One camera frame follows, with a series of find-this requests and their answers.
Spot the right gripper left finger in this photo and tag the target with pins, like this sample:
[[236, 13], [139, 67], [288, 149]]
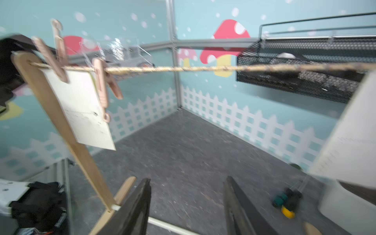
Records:
[[132, 217]]

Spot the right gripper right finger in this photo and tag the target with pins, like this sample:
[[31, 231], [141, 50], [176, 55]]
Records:
[[242, 217]]

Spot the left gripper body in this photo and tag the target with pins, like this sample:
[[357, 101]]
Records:
[[10, 78]]

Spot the postcard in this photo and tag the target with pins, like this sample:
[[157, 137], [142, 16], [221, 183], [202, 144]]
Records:
[[80, 103], [349, 154]]

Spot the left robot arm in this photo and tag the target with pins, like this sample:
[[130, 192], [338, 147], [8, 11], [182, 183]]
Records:
[[38, 208]]

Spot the wooden clothesline rack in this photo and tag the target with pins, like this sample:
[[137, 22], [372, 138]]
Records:
[[23, 61]]

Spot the green yellow screwdriver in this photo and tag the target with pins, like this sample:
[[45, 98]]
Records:
[[288, 201]]

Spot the brown white toolbox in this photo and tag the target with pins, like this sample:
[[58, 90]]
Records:
[[352, 213]]

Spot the black white tool in basket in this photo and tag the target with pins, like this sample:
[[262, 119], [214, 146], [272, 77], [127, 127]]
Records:
[[284, 58]]

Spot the clear wire wall basket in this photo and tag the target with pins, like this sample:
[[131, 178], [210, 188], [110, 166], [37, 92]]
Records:
[[118, 52]]

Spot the black mesh wall basket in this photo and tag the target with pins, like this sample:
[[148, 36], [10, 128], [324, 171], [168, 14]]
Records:
[[333, 55]]

